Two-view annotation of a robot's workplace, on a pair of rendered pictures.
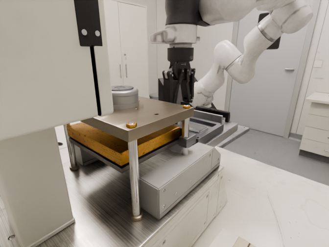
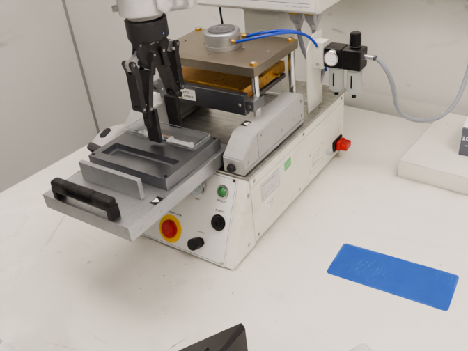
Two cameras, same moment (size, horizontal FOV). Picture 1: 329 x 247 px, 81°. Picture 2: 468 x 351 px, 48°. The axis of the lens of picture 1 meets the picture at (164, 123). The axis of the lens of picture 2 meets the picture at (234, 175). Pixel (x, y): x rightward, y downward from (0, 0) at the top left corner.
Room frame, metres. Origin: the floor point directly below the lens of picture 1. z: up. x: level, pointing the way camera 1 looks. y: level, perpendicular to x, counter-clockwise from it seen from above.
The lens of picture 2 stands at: (1.52, 0.02, 1.48)
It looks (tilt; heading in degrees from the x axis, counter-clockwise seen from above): 33 degrees down; 177
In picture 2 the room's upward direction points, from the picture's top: 7 degrees counter-clockwise
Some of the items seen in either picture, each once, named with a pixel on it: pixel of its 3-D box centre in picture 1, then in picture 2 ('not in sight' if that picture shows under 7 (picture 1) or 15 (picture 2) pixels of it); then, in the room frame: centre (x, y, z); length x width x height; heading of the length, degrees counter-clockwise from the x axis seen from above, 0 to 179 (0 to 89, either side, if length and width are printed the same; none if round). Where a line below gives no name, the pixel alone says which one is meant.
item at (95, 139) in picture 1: (120, 122); (228, 65); (0.42, 0.10, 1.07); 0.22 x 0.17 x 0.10; 49
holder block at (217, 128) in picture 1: (185, 127); (154, 151); (0.61, -0.07, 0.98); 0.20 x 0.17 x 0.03; 49
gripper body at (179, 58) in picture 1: (180, 63); (149, 42); (0.58, -0.05, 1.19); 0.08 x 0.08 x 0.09
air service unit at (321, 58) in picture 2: not in sight; (342, 65); (0.46, 0.35, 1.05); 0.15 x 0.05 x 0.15; 49
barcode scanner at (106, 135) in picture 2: not in sight; (119, 136); (0.14, -0.22, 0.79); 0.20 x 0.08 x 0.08; 135
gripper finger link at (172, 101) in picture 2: not in sight; (173, 111); (0.56, -0.03, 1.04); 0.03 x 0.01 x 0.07; 49
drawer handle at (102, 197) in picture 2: (211, 113); (83, 198); (0.75, -0.19, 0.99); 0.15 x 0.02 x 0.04; 49
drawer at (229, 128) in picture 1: (193, 126); (139, 168); (0.65, -0.10, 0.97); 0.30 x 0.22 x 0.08; 139
